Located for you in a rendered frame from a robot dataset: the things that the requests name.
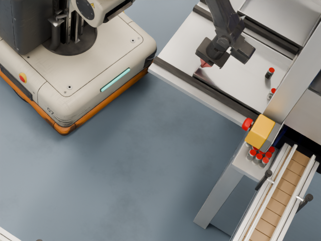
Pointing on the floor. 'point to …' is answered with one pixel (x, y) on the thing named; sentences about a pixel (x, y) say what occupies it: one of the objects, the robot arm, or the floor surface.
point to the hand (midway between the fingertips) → (203, 65)
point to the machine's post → (280, 114)
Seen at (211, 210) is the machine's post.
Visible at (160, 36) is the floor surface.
